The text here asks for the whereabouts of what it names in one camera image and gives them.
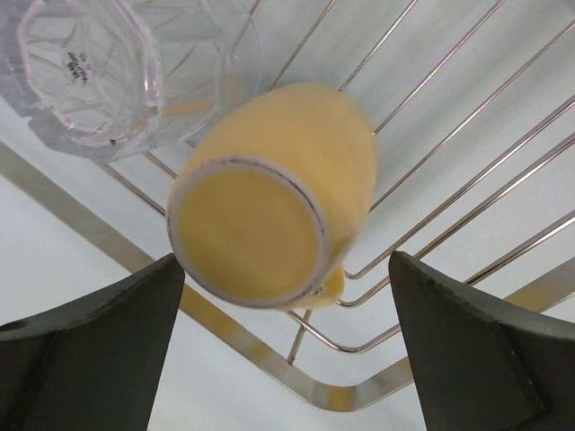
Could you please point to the clear glass cup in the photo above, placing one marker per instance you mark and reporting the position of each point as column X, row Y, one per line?
column 105, row 80

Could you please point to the cream yellow handled mug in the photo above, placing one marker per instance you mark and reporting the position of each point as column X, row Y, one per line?
column 273, row 199

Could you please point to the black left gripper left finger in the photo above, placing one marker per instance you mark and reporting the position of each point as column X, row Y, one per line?
column 93, row 363

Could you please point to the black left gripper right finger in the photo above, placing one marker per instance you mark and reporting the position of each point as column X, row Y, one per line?
column 478, row 361

